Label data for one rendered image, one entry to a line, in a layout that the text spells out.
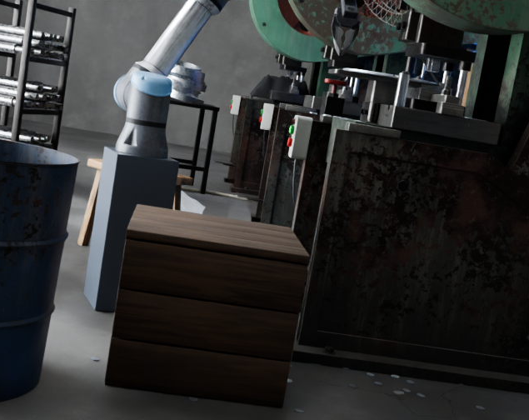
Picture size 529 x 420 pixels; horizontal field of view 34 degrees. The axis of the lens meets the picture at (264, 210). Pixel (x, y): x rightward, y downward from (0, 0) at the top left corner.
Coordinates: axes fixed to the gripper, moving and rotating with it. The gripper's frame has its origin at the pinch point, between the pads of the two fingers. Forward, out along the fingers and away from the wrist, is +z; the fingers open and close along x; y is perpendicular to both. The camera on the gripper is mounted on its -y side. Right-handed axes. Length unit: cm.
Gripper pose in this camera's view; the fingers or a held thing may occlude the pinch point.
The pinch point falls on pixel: (341, 52)
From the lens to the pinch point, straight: 288.6
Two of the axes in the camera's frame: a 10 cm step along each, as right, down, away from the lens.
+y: -0.5, -1.4, 9.9
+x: -9.9, -1.5, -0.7
